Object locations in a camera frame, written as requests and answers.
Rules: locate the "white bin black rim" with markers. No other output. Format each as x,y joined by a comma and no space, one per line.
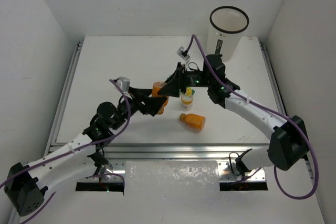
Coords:
226,27

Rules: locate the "orange bottle brown cap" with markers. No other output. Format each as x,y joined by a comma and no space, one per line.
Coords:
193,120

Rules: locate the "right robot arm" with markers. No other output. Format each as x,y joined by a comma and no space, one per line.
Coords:
287,144

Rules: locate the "orange bottle fruit label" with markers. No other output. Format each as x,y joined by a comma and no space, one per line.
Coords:
156,87

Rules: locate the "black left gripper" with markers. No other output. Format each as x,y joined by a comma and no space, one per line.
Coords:
137,99

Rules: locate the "left side rail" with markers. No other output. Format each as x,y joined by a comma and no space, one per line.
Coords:
70,74

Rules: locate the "white foam cover plate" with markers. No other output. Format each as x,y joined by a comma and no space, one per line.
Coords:
171,178

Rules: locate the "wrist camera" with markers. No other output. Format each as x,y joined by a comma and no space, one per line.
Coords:
183,53
123,83

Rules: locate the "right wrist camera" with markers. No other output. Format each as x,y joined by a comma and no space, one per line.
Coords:
183,53

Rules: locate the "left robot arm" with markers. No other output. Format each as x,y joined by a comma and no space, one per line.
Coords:
27,186

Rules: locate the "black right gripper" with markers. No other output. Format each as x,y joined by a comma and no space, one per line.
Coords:
173,86

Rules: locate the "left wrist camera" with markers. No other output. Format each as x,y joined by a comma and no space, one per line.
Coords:
123,83

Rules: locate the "clear bottle yellow cap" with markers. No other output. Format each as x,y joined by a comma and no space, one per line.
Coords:
187,99

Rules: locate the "aluminium table edge rail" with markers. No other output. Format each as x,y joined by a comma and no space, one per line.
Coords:
176,151

